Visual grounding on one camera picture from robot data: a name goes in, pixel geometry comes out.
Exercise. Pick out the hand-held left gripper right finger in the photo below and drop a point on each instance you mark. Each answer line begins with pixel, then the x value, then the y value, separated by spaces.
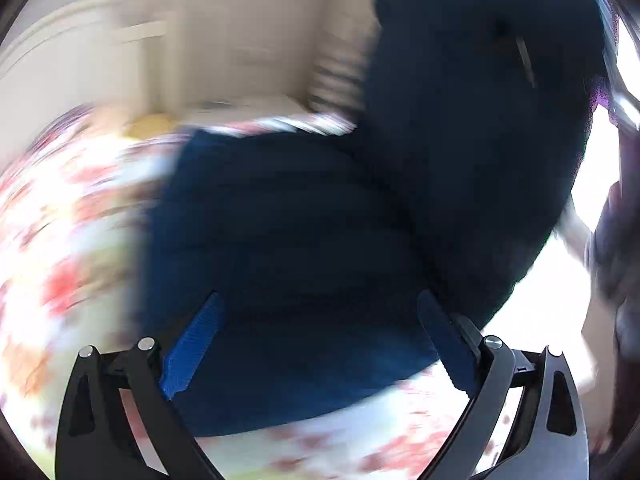
pixel 445 340

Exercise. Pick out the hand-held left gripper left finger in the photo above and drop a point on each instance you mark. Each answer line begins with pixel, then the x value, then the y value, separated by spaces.
pixel 195 345

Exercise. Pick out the blue padded jacket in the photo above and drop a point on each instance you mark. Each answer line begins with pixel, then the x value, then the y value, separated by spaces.
pixel 300 235

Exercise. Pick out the person's right forearm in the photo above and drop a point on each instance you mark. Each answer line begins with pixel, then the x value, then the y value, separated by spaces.
pixel 620 260

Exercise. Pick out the floral bed sheet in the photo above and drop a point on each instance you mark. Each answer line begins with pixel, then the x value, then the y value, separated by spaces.
pixel 60 240

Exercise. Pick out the yellow cloth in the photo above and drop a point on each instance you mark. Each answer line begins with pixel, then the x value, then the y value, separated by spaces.
pixel 150 124

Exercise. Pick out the striped beige curtain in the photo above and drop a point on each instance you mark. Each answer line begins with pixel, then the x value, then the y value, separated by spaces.
pixel 330 77

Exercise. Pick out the white wardrobe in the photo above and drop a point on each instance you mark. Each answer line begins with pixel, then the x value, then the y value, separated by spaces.
pixel 75 45

